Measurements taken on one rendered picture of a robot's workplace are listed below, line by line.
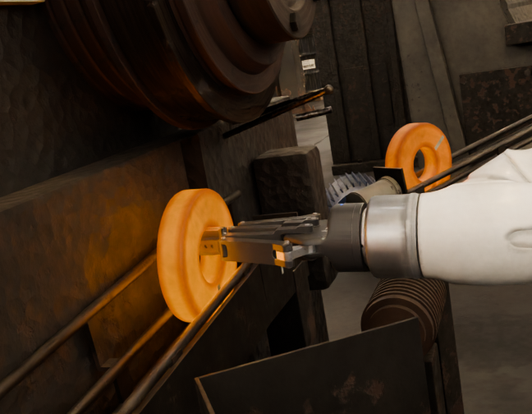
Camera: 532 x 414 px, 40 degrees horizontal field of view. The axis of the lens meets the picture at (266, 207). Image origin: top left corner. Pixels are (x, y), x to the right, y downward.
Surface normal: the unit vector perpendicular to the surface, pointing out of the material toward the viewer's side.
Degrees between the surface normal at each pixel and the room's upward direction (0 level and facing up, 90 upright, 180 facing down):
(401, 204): 27
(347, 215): 36
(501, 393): 0
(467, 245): 86
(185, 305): 118
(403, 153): 90
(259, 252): 90
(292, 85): 90
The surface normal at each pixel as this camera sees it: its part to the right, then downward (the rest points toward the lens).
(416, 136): 0.60, 0.07
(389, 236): -0.35, -0.06
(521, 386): -0.17, -0.96
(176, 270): -0.33, 0.16
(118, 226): 0.93, -0.08
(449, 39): -0.54, 0.27
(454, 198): -0.35, -0.73
